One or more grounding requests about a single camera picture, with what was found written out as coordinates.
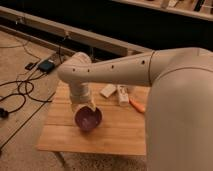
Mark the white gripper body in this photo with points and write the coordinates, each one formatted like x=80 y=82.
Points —
x=84 y=98

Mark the orange carrot toy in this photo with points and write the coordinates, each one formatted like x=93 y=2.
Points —
x=138 y=106

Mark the wooden table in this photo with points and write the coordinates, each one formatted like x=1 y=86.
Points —
x=122 y=130

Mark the purple bowl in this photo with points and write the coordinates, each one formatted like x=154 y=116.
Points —
x=88 y=119

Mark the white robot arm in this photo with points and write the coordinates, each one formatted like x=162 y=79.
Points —
x=179 y=113

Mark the white plastic bottle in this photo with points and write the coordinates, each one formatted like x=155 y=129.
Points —
x=123 y=98

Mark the dark power adapter box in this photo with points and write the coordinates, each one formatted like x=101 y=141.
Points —
x=46 y=66

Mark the white sponge block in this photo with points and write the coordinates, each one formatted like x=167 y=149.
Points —
x=108 y=90

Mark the small black device on floor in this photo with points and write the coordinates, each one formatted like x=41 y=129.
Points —
x=30 y=66

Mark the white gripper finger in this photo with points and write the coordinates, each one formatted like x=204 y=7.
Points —
x=75 y=108
x=92 y=105

